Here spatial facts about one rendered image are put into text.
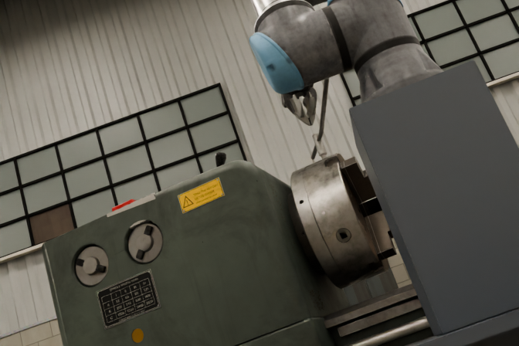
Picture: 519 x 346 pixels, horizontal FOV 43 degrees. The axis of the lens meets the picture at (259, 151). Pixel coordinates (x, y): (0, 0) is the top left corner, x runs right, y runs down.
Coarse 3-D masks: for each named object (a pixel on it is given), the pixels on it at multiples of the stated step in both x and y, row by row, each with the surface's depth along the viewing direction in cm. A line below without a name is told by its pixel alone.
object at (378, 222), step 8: (368, 216) 159; (376, 216) 158; (384, 216) 157; (368, 224) 158; (376, 224) 157; (384, 224) 156; (376, 232) 155; (384, 232) 155; (376, 240) 154; (384, 240) 153; (376, 248) 153; (384, 248) 152; (392, 248) 152; (384, 256) 154; (368, 264) 153; (376, 264) 153
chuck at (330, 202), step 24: (312, 168) 159; (336, 168) 154; (312, 192) 152; (336, 192) 150; (336, 216) 148; (360, 216) 153; (336, 240) 149; (360, 240) 148; (360, 264) 151; (384, 264) 157
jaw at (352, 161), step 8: (336, 160) 158; (352, 160) 157; (344, 168) 156; (352, 168) 156; (360, 168) 158; (344, 176) 158; (352, 176) 157; (360, 176) 157; (352, 184) 158; (360, 184) 158; (368, 184) 157; (360, 192) 158; (368, 192) 158; (360, 200) 159
